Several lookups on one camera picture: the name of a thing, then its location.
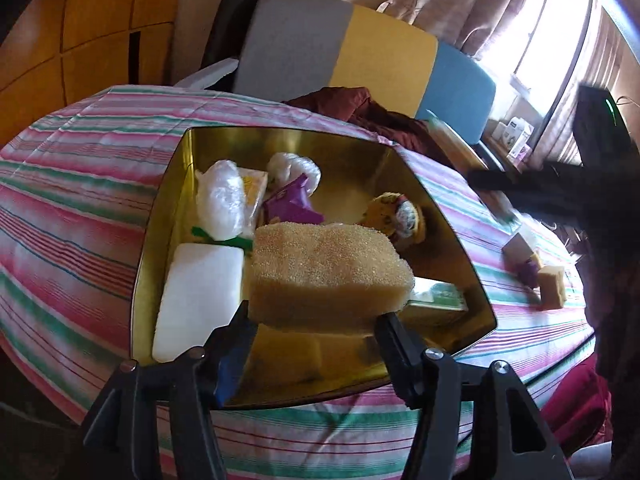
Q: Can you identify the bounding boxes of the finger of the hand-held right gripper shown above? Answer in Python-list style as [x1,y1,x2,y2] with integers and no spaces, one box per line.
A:
[467,165,583,212]

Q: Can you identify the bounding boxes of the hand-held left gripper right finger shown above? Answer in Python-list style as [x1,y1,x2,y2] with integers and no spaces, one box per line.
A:
[374,312,576,480]

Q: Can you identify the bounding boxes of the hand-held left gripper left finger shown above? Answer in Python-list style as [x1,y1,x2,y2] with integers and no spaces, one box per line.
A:
[80,300,258,480]

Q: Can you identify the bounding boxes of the blurred green white packet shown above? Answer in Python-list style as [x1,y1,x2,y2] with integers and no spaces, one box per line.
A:
[487,192,523,228]

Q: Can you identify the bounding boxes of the small green white box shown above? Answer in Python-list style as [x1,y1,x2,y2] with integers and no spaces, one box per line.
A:
[402,276,471,328]

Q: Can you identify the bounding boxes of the yellow sponge block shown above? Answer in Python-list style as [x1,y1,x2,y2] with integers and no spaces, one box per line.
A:
[247,222,416,336]
[537,265,568,311]

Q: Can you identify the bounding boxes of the round yellow purple snack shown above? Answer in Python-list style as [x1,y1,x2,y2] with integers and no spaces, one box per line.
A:
[360,192,426,248]

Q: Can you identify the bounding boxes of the white plastic snack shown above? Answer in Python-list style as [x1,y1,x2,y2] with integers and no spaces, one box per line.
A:
[196,159,247,241]

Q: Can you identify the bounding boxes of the gold tin box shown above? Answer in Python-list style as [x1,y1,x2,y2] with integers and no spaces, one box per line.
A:
[129,127,498,408]

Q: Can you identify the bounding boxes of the purple snack packet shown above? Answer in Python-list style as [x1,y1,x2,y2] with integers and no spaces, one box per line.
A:
[262,174,325,226]

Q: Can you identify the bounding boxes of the yellow biscuit packet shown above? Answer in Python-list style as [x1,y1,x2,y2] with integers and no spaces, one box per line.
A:
[240,166,271,238]

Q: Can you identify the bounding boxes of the white round snack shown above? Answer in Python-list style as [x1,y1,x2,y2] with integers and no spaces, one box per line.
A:
[266,152,321,196]

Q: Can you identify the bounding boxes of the person's right forearm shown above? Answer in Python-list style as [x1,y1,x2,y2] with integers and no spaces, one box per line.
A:
[582,230,640,411]

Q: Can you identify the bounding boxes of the white carton box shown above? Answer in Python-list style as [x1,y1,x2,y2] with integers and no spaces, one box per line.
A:
[492,117,531,157]

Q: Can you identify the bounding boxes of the cream cardboard box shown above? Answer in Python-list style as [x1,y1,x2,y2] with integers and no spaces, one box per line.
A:
[501,232,543,281]

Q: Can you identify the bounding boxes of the patterned beige curtain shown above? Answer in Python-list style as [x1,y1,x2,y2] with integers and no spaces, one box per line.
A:
[380,0,551,61]
[530,0,640,166]

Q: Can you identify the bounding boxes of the small purple packet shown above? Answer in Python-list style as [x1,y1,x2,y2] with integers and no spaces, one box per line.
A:
[517,257,543,288]

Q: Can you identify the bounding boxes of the bright window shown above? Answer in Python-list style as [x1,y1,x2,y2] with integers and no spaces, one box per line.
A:
[510,0,596,92]

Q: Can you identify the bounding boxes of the dark red jacket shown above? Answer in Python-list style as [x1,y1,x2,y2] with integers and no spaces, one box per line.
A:
[282,86,453,166]

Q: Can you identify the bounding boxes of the person's red clothing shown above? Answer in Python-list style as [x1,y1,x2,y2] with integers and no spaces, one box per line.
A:
[540,360,613,461]

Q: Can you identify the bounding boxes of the striped pink green cloth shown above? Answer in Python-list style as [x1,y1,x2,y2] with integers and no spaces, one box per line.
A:
[0,85,598,480]

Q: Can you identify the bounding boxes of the person's grey pants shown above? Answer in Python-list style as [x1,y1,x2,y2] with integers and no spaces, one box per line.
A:
[567,442,621,480]

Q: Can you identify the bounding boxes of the grey yellow blue chair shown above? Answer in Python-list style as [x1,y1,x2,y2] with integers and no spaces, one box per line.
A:
[175,0,506,171]

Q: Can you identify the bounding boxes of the white plastic part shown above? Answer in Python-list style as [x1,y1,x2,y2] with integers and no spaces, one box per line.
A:
[175,57,241,92]

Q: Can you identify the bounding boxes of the black chair back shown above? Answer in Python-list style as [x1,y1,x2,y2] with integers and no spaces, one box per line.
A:
[200,0,273,68]

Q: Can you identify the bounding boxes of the wooden wardrobe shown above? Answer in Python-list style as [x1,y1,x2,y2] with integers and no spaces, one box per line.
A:
[0,0,188,146]

